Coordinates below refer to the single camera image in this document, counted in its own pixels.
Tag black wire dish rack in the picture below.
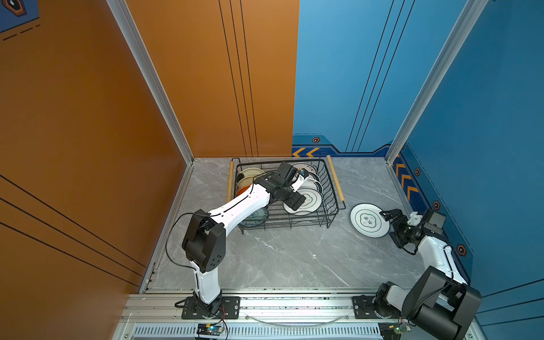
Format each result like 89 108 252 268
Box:
229 158 346 232

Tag white plate black characters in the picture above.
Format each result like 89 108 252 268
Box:
283 188 322 216

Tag white plate flower outline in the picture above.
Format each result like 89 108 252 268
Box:
350 203 390 238

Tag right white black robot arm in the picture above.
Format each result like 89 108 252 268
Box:
373 209 482 339

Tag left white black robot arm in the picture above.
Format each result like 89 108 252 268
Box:
182 162 310 317

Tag cream plate dark rim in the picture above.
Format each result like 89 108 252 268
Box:
237 167 264 181

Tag white plate dark green rim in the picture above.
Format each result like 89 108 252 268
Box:
300 178 322 193

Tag beige plate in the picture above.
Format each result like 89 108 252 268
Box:
237 177 254 190

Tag white plate red dotted pattern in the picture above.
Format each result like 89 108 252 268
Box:
293 162 317 174

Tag orange plate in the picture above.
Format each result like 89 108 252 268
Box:
236 186 250 197

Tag teal patterned plate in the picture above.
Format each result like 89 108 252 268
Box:
239 208 269 228

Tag right circuit board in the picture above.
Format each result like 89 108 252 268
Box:
378 324 412 340

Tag left green circuit board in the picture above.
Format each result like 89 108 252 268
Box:
196 323 226 339

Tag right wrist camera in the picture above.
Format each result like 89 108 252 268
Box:
407 211 423 226

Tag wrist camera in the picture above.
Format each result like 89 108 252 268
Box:
290 168 310 192
407 211 423 226

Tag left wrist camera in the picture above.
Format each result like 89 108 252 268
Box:
290 168 310 192

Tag far wooden rack handle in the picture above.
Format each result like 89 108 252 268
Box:
227 161 235 202

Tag wooden rack handle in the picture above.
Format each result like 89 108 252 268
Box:
327 155 345 204
227 161 235 202

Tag near wooden rack handle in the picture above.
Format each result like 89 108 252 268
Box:
327 155 345 204

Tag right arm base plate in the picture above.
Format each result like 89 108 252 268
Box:
351 295 408 320

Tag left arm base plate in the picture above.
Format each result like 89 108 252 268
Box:
176 295 241 320

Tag aluminium mounting rail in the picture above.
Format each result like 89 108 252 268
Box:
112 288 430 339

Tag left aluminium corner post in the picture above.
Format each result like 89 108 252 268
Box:
106 0 194 166

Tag aluminium corner post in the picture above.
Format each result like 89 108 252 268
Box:
106 0 194 166
385 0 488 166

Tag right aluminium corner post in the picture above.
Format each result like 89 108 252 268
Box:
385 0 488 166

